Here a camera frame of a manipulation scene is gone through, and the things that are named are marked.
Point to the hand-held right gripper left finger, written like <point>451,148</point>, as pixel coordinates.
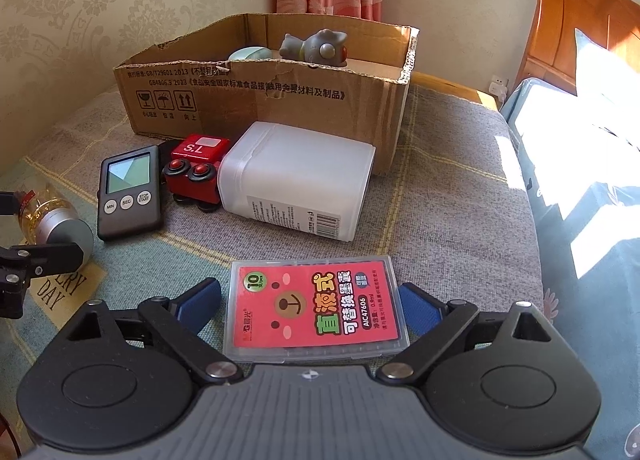
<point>202,299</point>

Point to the wooden headboard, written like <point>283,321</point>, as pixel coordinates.
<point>565,30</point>

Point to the clear plastic case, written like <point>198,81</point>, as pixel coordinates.
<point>310,310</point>

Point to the black digital timer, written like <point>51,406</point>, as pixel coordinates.
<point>127,210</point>

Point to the red toy train car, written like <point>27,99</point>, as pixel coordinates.
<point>200,148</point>

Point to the brown cardboard box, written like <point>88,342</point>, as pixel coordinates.
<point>325,110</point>

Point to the white pillow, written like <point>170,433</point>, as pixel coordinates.
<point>605,70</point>

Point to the white translucent plastic container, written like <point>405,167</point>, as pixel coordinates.
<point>300,170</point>

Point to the mint green egg-shaped case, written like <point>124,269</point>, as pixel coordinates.
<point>250,54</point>

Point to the blue floral bed sheet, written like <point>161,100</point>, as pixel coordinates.
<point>590,290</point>

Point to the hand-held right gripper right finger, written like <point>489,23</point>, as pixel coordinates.
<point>420,304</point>

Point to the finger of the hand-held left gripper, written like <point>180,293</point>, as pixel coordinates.
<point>47,255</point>
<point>6,204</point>

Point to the grey toy figure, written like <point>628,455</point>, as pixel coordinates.
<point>310,48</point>

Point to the plaid grey-green blanket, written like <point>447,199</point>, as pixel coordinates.
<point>450,190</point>

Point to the white wall socket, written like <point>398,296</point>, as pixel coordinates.
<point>497,87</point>

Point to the jar of yellow capsules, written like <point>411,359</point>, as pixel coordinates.
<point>55,230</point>

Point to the wooden bedside table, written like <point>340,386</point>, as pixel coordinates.
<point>460,88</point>

